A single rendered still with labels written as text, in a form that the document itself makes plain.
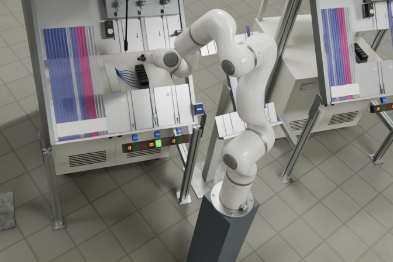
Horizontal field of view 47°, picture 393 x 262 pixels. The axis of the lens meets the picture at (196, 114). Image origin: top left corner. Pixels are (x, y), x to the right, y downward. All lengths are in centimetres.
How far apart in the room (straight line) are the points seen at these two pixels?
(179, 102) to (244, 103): 71
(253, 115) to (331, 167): 174
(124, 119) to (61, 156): 66
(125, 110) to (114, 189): 80
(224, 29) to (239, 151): 44
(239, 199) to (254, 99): 52
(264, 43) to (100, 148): 146
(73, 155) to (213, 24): 145
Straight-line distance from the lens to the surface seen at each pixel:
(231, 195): 188
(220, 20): 149
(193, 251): 239
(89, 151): 268
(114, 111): 213
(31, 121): 321
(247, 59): 141
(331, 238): 291
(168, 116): 218
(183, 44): 164
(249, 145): 164
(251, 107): 155
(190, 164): 250
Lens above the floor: 233
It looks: 45 degrees down
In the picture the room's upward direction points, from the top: 11 degrees clockwise
